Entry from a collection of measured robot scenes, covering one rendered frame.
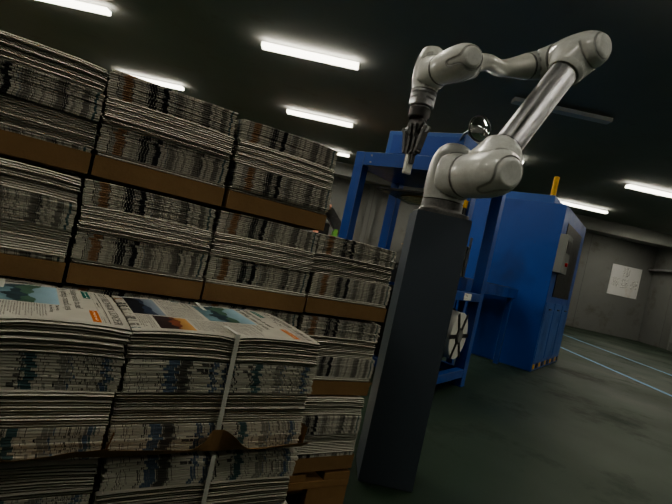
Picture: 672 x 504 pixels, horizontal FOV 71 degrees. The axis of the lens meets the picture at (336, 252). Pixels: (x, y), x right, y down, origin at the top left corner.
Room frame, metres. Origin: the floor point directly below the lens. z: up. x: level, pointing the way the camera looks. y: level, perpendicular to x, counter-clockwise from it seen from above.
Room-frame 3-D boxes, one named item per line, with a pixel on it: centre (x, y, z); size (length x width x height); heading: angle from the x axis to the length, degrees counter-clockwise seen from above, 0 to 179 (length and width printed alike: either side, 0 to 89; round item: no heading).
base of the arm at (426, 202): (1.81, -0.35, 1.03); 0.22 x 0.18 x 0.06; 0
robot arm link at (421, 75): (1.66, -0.19, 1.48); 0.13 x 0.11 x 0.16; 25
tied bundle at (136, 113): (1.21, 0.52, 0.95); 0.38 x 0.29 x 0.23; 33
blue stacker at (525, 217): (5.73, -2.18, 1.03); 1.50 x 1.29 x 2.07; 145
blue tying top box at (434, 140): (3.54, -0.57, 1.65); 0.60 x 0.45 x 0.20; 55
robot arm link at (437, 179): (1.78, -0.36, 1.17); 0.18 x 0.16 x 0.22; 25
